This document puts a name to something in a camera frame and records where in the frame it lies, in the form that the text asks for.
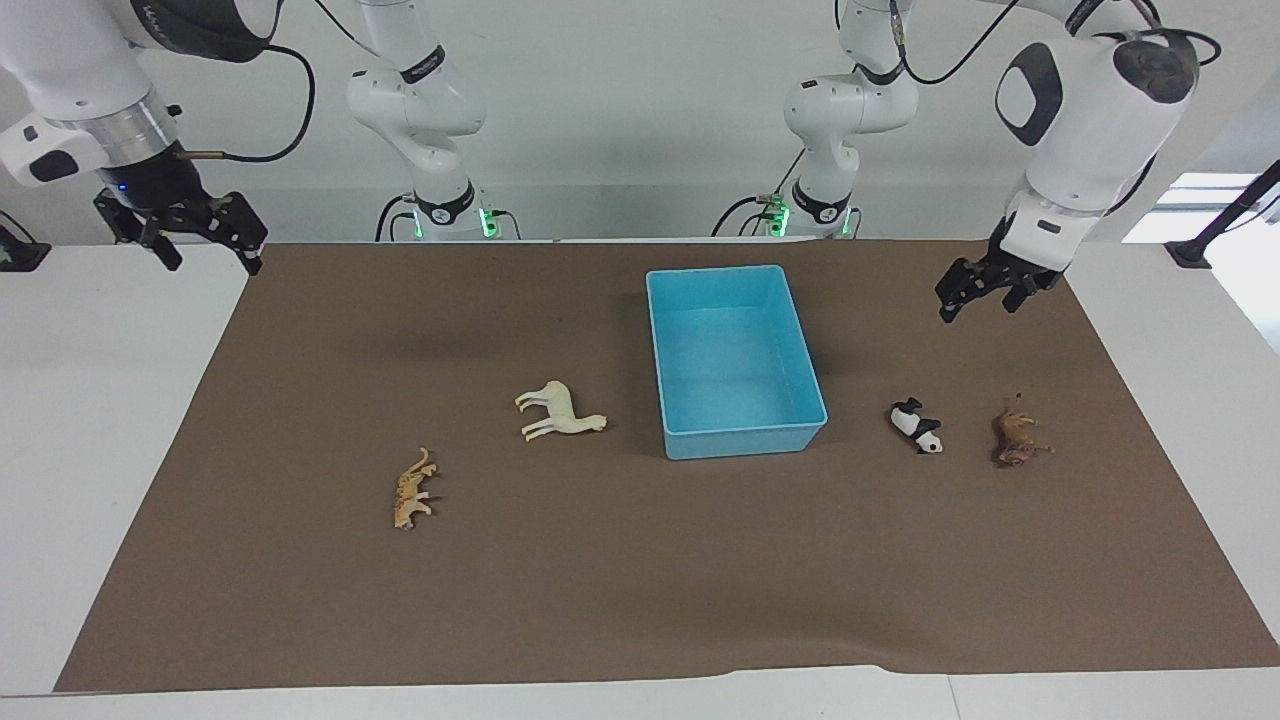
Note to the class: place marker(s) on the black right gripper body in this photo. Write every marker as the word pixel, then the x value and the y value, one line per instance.
pixel 200 215

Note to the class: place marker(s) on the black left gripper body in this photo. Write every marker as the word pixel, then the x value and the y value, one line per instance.
pixel 1010 272

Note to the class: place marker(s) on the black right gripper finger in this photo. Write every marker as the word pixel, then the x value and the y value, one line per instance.
pixel 166 252
pixel 253 255

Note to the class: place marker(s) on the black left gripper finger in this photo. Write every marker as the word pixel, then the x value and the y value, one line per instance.
pixel 1017 298
pixel 951 300

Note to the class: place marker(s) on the black and white panda toy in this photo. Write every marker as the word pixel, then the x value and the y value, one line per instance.
pixel 917 426

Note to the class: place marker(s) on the brown lion toy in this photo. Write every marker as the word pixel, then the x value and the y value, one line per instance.
pixel 1017 437

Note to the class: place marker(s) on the orange striped tiger toy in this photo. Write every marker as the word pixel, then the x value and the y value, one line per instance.
pixel 411 492

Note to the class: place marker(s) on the cream horse toy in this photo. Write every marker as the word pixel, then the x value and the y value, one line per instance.
pixel 560 412

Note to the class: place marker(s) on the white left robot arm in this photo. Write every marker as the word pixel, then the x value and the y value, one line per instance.
pixel 1090 120

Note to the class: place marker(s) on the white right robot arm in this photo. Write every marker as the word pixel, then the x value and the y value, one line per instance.
pixel 420 100

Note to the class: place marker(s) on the light blue storage box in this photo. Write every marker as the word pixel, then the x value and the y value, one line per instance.
pixel 735 370

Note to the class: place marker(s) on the brown table mat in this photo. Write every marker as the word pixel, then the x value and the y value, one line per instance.
pixel 640 560

